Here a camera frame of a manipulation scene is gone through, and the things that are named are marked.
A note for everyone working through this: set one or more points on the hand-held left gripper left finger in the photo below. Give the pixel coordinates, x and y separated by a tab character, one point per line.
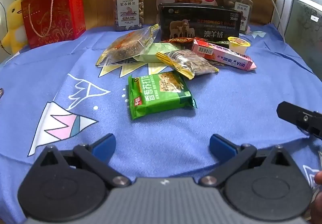
104	148

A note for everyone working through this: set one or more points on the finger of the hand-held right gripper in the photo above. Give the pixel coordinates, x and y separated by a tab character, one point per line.
299	118

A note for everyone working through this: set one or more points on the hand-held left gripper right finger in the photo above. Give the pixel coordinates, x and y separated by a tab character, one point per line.
221	147

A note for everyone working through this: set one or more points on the clear seed snack packet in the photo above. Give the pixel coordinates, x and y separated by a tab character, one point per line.
186	62

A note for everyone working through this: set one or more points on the blue printed tablecloth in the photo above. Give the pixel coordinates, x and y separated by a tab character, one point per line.
176	133

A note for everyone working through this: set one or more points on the green cracker packet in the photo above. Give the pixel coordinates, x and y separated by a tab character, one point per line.
156	95

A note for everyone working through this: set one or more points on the pink candy box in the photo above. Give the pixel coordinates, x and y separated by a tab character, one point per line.
221	56

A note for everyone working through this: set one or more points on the yellow lid jelly cup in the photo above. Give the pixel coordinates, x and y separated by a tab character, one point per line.
239	45

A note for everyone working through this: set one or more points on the clear cake snack packet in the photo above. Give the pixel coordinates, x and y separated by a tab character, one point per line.
125	46

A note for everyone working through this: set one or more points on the glass sliding door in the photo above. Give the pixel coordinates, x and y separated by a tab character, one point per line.
307	12

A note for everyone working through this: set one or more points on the light green snack packet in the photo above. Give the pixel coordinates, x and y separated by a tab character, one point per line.
153	51

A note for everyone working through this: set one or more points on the red snack packet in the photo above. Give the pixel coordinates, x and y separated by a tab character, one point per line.
179	40

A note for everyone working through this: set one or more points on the black sheep print box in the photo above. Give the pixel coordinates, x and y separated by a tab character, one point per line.
201	25

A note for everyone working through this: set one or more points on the clear pecan nut jar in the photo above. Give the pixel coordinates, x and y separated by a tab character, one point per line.
239	0

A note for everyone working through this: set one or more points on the red gift bag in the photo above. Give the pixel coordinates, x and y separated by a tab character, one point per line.
55	20

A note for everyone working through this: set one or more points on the clear cashew nut jar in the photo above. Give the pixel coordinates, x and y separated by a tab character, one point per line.
128	10

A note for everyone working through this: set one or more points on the yellow duck plush toy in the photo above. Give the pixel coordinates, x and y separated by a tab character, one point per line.
15	20

